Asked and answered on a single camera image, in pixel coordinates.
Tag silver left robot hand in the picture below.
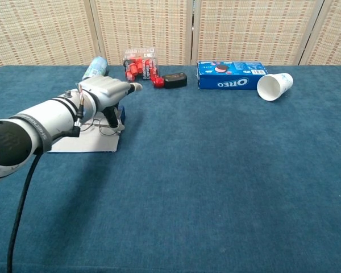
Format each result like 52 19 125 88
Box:
78 76 143 133

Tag thin wire eyeglasses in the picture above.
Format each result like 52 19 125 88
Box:
81 118 123 137

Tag navy blue glasses case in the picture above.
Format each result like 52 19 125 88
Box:
47 105 127 154

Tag black and red small device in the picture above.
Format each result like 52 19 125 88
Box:
161 72 188 89

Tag light blue drink can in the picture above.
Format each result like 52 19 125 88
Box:
81 56 109 82

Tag woven folding screen panel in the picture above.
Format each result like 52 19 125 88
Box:
0 0 103 71
190 0 326 66
298 0 341 67
89 0 196 66

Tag blue Oreo cookie box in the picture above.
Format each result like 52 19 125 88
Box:
196 60 269 90

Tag blue table cloth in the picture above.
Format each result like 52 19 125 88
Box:
0 64 341 273

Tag white paper cup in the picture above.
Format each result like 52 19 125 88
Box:
256 72 294 102

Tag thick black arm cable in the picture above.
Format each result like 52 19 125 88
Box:
6 152 44 273

